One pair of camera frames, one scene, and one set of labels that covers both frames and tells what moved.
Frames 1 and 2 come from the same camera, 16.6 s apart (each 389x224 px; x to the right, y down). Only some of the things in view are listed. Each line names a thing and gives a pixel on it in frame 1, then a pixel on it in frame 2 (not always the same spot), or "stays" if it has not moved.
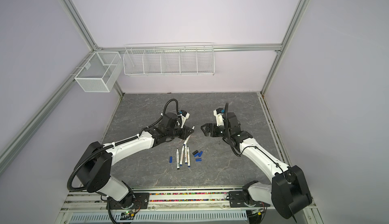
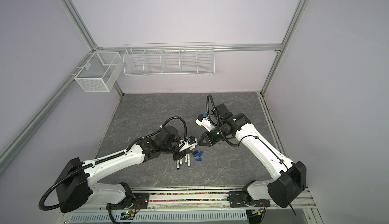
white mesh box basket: (101, 72) stays
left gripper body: (176, 132) -> (172, 148)
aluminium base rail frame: (194, 206) stays
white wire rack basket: (168, 59) stays
